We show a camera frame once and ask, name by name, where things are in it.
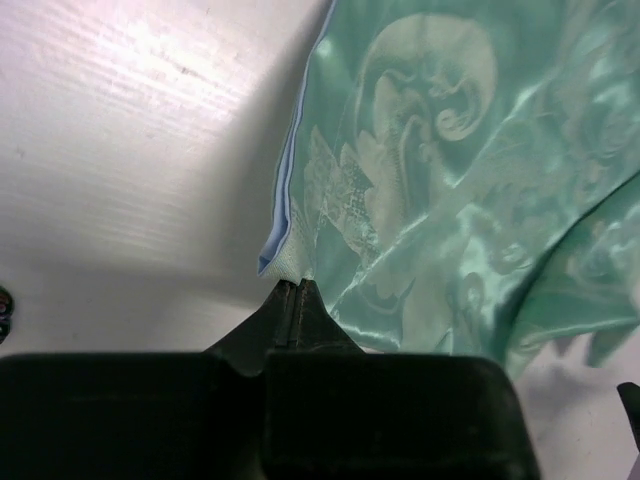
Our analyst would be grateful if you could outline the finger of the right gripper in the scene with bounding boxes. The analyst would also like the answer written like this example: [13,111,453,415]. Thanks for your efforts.
[617,382,640,425]

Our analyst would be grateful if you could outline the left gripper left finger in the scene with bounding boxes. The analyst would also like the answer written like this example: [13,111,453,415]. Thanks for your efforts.
[1,282,295,479]

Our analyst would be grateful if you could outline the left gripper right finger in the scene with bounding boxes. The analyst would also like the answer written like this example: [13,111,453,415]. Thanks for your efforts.
[261,281,541,479]

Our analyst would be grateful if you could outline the green satin cloth napkin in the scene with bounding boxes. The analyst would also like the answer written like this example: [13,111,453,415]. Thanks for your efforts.
[258,1,639,376]

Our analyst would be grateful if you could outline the ornate iridescent fork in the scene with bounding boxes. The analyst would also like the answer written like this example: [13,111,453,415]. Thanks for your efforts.
[0,286,15,343]

